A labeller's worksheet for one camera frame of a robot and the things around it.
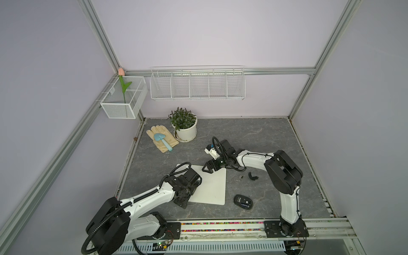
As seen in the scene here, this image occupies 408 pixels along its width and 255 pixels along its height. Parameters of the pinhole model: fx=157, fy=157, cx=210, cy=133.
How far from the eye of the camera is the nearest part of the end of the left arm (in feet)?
1.97

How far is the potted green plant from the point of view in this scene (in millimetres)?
968

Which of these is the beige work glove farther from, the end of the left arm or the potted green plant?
the end of the left arm

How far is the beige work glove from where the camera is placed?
3.49 ft
